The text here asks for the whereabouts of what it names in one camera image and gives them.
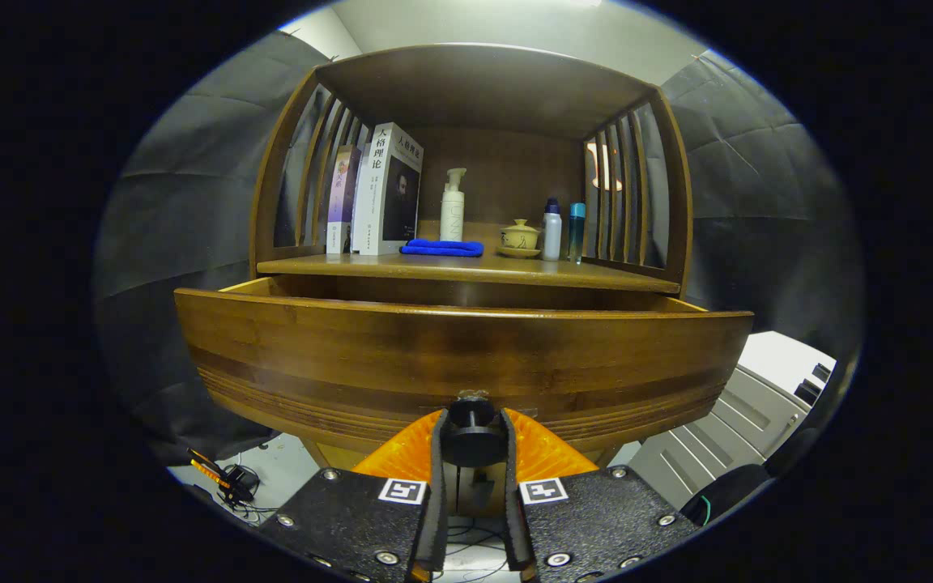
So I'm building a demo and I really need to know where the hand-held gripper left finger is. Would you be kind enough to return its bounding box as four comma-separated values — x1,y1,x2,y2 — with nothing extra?
260,409,451,583

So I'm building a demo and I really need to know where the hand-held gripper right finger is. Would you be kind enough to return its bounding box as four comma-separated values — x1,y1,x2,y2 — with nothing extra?
501,407,698,583

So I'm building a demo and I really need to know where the wooden drawer with black knob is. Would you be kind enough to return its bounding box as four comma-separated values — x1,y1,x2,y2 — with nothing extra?
173,275,755,470

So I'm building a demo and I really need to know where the wooden countertop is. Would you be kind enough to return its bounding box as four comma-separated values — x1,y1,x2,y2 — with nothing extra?
256,243,682,294

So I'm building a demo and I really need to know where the white metal cabinet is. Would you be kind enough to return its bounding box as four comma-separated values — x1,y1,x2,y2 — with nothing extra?
628,330,836,511

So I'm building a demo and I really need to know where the brown wooden cabinet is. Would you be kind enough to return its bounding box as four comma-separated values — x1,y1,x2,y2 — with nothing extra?
249,43,694,519

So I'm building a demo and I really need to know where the orange and black tool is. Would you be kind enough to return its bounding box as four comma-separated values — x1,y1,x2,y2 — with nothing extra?
187,448,261,504

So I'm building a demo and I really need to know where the blue folded cloth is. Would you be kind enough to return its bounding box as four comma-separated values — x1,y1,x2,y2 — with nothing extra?
400,238,485,257

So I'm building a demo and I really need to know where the yellow lidded teacup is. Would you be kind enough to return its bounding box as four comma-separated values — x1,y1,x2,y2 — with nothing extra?
497,219,543,259

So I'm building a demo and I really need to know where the white bottle with dark cap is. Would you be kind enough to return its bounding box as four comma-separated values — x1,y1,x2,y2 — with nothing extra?
543,198,563,262

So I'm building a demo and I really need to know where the white pump bottle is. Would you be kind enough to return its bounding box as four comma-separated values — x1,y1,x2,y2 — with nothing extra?
440,168,467,242

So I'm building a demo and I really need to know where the large white book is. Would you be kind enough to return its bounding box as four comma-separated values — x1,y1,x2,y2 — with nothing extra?
351,122,424,257

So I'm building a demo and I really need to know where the thin purple book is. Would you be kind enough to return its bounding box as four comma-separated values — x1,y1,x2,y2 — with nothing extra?
326,145,362,255

